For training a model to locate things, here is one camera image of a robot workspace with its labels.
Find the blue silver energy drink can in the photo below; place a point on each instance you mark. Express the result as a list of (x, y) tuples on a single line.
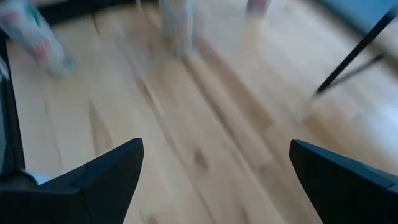
[(177, 28)]

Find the Celsius Peach Vibe can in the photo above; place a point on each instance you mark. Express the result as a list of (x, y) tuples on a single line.
[(258, 6)]

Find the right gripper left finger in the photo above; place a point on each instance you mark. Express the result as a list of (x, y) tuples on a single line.
[(77, 199)]

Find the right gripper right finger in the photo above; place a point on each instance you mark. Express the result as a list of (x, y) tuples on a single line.
[(342, 193)]

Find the Celsius Tropical Vibe can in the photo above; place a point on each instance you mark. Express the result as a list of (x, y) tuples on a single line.
[(46, 53)]

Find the wooden shelf with black frame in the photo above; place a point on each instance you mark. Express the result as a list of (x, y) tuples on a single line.
[(357, 49)]

